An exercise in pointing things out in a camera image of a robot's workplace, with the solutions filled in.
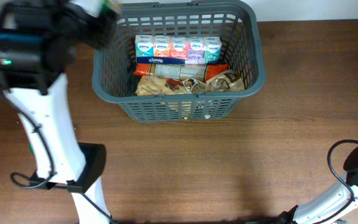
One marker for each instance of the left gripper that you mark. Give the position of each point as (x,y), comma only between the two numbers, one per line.
(109,29)

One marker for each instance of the dark grey plastic basket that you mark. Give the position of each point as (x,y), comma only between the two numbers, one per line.
(234,22)

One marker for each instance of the white blue tissue pack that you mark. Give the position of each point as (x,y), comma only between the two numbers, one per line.
(160,49)

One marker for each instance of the yellow instant coffee bag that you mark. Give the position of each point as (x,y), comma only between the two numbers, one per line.
(162,108)

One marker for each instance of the orange spaghetti pasta packet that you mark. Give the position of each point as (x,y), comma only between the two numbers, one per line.
(180,72)

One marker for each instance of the brown pastry snack bag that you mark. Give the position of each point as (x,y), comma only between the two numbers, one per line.
(225,81)

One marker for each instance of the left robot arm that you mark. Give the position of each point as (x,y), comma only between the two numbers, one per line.
(37,43)

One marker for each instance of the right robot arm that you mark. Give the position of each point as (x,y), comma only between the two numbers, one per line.
(335,202)

